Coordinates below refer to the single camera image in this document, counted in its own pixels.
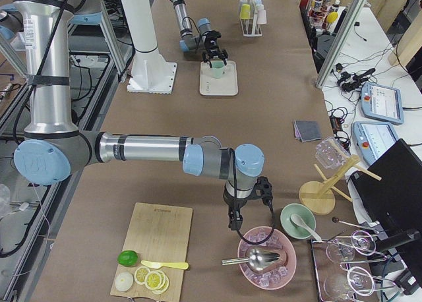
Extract pink cup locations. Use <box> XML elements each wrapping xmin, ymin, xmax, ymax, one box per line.
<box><xmin>256</xmin><ymin>9</ymin><xmax>267</xmax><ymax>25</ymax></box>

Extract wooden cutting board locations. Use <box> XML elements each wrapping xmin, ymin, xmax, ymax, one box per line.
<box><xmin>110</xmin><ymin>202</ymin><xmax>193</xmax><ymax>301</ymax></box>

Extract yellow cup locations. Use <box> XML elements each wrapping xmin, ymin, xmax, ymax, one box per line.
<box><xmin>239</xmin><ymin>3</ymin><xmax>251</xmax><ymax>20</ymax></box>

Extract wooden mug tree stand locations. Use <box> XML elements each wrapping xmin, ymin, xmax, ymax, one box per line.
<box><xmin>299</xmin><ymin>154</ymin><xmax>382</xmax><ymax>215</ymax></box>

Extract cream rabbit tray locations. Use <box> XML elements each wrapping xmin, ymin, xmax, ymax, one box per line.
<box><xmin>199</xmin><ymin>60</ymin><xmax>238</xmax><ymax>96</ymax></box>

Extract aluminium frame post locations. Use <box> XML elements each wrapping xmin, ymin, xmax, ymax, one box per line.
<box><xmin>315</xmin><ymin>0</ymin><xmax>367</xmax><ymax>89</ymax></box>

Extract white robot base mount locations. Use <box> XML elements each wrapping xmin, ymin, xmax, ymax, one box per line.
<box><xmin>121</xmin><ymin>0</ymin><xmax>177</xmax><ymax>94</ymax></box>

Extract lemon slices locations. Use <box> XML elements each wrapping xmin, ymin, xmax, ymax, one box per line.
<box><xmin>133</xmin><ymin>266</ymin><xmax>169</xmax><ymax>295</ymax></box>

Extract green lime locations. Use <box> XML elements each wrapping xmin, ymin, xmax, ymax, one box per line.
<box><xmin>117</xmin><ymin>250</ymin><xmax>138</xmax><ymax>267</ymax></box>

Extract green bowl with spoon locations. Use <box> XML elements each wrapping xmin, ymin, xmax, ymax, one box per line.
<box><xmin>280</xmin><ymin>203</ymin><xmax>322</xmax><ymax>241</ymax></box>

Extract green cup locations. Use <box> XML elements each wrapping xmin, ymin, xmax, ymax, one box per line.
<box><xmin>210</xmin><ymin>60</ymin><xmax>226</xmax><ymax>78</ymax></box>

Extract black monitor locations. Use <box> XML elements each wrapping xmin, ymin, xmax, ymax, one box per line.
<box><xmin>351</xmin><ymin>139</ymin><xmax>421</xmax><ymax>236</ymax></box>

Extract pink bowl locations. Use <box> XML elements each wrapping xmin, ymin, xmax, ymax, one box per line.
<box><xmin>237</xmin><ymin>226</ymin><xmax>297</xmax><ymax>290</ymax></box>

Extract wooden rack handle dowel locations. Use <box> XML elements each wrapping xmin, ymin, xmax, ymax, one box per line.
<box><xmin>249</xmin><ymin>0</ymin><xmax>256</xmax><ymax>20</ymax></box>

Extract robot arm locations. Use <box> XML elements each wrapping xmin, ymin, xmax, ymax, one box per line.
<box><xmin>1</xmin><ymin>0</ymin><xmax>270</xmax><ymax>231</ymax></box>
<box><xmin>171</xmin><ymin>0</ymin><xmax>228</xmax><ymax>68</ymax></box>

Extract folded grey cloth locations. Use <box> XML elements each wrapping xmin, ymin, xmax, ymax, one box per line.
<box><xmin>293</xmin><ymin>120</ymin><xmax>322</xmax><ymax>142</ymax></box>

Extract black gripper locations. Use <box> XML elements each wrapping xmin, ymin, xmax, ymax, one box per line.
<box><xmin>202</xmin><ymin>38</ymin><xmax>228</xmax><ymax>68</ymax></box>
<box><xmin>223</xmin><ymin>183</ymin><xmax>257</xmax><ymax>230</ymax></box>

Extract yellow lemon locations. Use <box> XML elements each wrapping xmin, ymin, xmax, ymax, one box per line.
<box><xmin>326</xmin><ymin>11</ymin><xmax>338</xmax><ymax>24</ymax></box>

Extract teach pendant tablet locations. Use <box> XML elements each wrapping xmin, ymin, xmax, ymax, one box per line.
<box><xmin>361</xmin><ymin>82</ymin><xmax>404</xmax><ymax>125</ymax></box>
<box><xmin>352</xmin><ymin>121</ymin><xmax>399</xmax><ymax>166</ymax></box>

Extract yellow plastic knife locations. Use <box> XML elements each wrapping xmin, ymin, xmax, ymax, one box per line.
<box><xmin>140</xmin><ymin>260</ymin><xmax>189</xmax><ymax>270</ymax></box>

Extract wine glass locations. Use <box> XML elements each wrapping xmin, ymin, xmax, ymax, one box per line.
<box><xmin>323</xmin><ymin>265</ymin><xmax>405</xmax><ymax>302</ymax></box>
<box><xmin>326</xmin><ymin>230</ymin><xmax>387</xmax><ymax>263</ymax></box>

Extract white wire cup rack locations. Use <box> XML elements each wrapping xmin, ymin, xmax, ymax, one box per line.
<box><xmin>238</xmin><ymin>5</ymin><xmax>262</xmax><ymax>37</ymax></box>

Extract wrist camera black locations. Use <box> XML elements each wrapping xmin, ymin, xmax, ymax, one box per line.
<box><xmin>204</xmin><ymin>30</ymin><xmax>222</xmax><ymax>40</ymax></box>

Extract white onion half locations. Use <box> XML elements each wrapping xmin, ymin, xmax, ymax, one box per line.
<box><xmin>115</xmin><ymin>272</ymin><xmax>134</xmax><ymax>292</ymax></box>

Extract metal ice scoop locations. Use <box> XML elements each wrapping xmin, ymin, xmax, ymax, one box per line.
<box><xmin>222</xmin><ymin>246</ymin><xmax>287</xmax><ymax>274</ymax></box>

